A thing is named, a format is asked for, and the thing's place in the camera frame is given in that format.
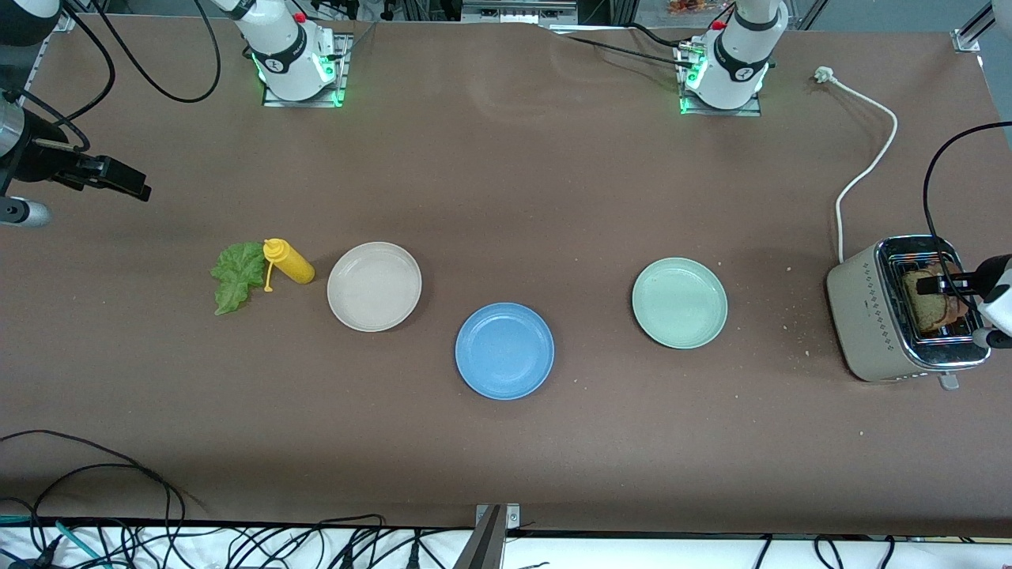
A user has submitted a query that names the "light green plate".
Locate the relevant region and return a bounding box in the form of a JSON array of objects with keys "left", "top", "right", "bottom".
[{"left": 632, "top": 258, "right": 728, "bottom": 350}]

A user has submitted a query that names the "teal cable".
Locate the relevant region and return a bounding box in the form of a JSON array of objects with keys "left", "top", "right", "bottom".
[{"left": 0, "top": 514, "right": 111, "bottom": 569}]

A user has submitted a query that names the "aluminium frame profile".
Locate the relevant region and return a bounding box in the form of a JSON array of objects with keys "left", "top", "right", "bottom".
[
  {"left": 24, "top": 14, "right": 77, "bottom": 88},
  {"left": 953, "top": 6, "right": 999, "bottom": 55}
]

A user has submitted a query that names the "grey power strip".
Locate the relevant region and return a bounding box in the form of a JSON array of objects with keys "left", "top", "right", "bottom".
[{"left": 463, "top": 0, "right": 578, "bottom": 24}]

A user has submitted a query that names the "white toaster power cord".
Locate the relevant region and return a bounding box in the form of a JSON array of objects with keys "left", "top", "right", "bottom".
[{"left": 814, "top": 66, "right": 900, "bottom": 264}]

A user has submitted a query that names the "beige plate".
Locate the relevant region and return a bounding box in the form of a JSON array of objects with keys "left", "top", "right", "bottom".
[{"left": 327, "top": 242, "right": 423, "bottom": 333}]

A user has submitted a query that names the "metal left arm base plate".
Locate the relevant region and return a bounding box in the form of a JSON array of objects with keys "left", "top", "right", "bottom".
[{"left": 678, "top": 40, "right": 764, "bottom": 117}]

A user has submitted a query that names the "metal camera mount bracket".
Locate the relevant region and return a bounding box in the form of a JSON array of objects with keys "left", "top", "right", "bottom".
[{"left": 455, "top": 503, "right": 521, "bottom": 569}]

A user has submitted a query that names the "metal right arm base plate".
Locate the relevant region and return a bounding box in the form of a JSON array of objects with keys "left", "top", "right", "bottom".
[{"left": 261, "top": 33, "right": 349, "bottom": 108}]

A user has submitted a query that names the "yellow squeeze bottle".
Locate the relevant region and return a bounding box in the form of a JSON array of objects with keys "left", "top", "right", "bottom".
[{"left": 262, "top": 238, "right": 315, "bottom": 293}]

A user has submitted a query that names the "thin black table cable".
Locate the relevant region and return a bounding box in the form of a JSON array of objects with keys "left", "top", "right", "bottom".
[
  {"left": 565, "top": 36, "right": 693, "bottom": 70},
  {"left": 621, "top": 22, "right": 685, "bottom": 50}
]

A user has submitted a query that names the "blue plate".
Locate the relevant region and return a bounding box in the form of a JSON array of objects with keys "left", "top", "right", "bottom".
[{"left": 455, "top": 303, "right": 555, "bottom": 401}]

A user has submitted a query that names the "black looped floor cable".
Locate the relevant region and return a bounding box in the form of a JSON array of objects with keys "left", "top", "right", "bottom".
[
  {"left": 30, "top": 462, "right": 175, "bottom": 569},
  {"left": 0, "top": 431, "right": 187, "bottom": 569}
]

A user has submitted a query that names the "green lettuce leaf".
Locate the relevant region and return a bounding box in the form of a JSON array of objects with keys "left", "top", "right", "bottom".
[{"left": 210, "top": 241, "right": 270, "bottom": 316}]

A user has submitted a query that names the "brown bread slice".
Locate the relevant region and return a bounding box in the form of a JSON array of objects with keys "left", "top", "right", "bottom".
[
  {"left": 903, "top": 267, "right": 950, "bottom": 333},
  {"left": 945, "top": 300, "right": 979, "bottom": 337}
]

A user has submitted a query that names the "beige and chrome toaster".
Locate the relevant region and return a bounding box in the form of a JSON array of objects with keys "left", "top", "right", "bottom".
[{"left": 826, "top": 235, "right": 991, "bottom": 390}]

